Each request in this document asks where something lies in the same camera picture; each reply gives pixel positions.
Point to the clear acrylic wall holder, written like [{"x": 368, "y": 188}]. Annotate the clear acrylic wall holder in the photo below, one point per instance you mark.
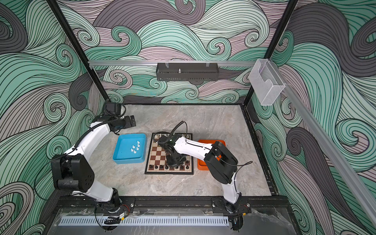
[{"x": 267, "y": 81}]

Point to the black perforated wall shelf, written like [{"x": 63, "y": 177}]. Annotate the black perforated wall shelf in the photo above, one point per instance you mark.
[{"x": 187, "y": 72}]

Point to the folding chess board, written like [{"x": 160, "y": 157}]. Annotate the folding chess board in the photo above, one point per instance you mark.
[{"x": 156, "y": 163}]

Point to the blue plastic tray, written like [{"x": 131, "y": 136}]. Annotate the blue plastic tray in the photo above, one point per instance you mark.
[{"x": 130, "y": 149}]

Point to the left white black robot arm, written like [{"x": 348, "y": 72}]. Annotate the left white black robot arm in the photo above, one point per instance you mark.
[{"x": 71, "y": 171}]

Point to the orange plastic tray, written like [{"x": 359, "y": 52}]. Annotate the orange plastic tray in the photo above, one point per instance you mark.
[{"x": 201, "y": 165}]

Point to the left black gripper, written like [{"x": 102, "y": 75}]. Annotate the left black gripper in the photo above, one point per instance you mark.
[{"x": 128, "y": 124}]

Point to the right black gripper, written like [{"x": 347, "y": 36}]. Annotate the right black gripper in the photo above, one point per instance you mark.
[{"x": 171, "y": 164}]

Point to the aluminium wall rail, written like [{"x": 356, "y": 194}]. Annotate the aluminium wall rail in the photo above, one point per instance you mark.
[{"x": 94, "y": 63}]

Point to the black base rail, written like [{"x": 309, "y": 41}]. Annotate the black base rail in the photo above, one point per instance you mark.
[{"x": 178, "y": 202}]

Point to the white slotted cable duct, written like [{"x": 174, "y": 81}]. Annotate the white slotted cable duct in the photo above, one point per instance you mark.
[{"x": 148, "y": 221}]

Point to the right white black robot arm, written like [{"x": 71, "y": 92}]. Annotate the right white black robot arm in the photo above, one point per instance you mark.
[{"x": 222, "y": 164}]

